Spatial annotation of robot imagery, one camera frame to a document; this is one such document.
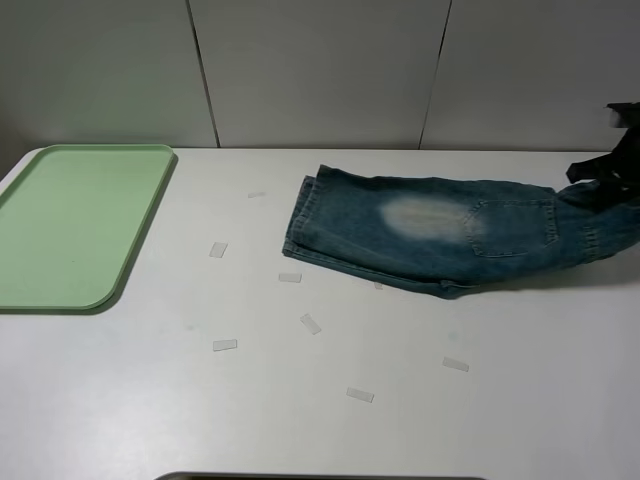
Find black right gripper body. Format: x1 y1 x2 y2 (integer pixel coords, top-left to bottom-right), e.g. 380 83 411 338
566 102 639 211

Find blue children's denim shorts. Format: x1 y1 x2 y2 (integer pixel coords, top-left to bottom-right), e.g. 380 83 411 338
283 166 639 299

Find light green plastic tray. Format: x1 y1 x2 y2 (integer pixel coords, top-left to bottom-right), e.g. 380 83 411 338
1 145 176 312

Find clear tape strip lower right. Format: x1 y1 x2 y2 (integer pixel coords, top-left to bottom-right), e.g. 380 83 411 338
442 357 470 373

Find clear tape strip lower middle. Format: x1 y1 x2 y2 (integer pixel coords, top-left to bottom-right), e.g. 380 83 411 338
346 387 375 403

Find clear tape strip tilted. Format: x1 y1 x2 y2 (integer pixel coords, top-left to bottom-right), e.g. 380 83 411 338
300 314 322 335

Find clear tape strip middle left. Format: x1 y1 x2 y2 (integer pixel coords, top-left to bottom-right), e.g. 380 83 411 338
278 272 302 283

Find clear tape strip lower left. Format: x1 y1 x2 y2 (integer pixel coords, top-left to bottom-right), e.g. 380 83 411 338
212 339 238 352

